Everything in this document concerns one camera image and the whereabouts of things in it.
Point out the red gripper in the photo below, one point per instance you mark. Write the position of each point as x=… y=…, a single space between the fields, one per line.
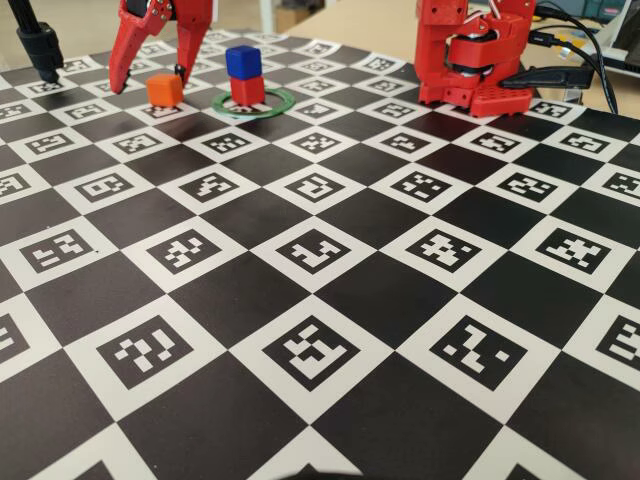
x=145 y=21

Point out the blue cube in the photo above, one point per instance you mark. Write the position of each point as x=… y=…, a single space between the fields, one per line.
x=243 y=62

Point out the red cube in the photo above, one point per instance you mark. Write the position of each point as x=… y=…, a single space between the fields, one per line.
x=247 y=92

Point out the orange cube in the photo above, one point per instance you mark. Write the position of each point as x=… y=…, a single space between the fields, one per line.
x=164 y=90

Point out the black tripod leg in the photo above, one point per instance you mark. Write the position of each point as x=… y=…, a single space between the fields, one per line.
x=42 y=47

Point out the cardboard box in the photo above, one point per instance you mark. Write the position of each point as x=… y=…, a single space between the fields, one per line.
x=295 y=17

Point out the black white marker mat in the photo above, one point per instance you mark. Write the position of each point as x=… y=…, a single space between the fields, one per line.
x=320 y=280

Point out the black usb plug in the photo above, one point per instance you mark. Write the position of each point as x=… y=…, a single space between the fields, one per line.
x=542 y=40

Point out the black power plug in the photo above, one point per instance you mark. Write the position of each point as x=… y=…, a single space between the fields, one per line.
x=550 y=78

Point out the green box with red label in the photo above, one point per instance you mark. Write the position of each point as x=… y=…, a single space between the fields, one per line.
x=602 y=9

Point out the white laptop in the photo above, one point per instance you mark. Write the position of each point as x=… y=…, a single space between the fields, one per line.
x=625 y=55

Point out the white post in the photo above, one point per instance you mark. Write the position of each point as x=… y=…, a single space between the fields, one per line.
x=267 y=15

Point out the black blurred camera mount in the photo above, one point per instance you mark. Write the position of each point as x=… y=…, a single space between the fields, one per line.
x=320 y=474

